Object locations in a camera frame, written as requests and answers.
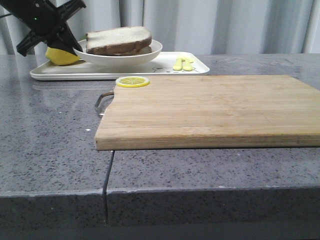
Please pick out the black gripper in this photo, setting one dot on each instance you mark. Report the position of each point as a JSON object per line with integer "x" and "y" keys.
{"x": 47, "y": 23}

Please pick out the white round plate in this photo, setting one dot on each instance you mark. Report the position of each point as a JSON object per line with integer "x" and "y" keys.
{"x": 119, "y": 61}

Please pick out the white rectangular bear tray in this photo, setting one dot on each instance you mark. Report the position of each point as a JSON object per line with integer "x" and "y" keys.
{"x": 86, "y": 71}

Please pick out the whole yellow lemon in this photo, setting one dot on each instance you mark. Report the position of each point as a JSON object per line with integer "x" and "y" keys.
{"x": 60, "y": 57}

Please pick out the yellow lemon slice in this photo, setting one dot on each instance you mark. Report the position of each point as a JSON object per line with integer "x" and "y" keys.
{"x": 132, "y": 81}

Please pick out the pale yellow plastic fork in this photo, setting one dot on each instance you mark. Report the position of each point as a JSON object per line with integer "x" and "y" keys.
{"x": 178, "y": 65}

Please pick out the wooden cutting board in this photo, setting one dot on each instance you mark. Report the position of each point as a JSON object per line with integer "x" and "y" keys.
{"x": 212, "y": 111}

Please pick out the grey pleated curtain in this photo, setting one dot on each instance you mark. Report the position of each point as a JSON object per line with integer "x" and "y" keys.
{"x": 208, "y": 27}

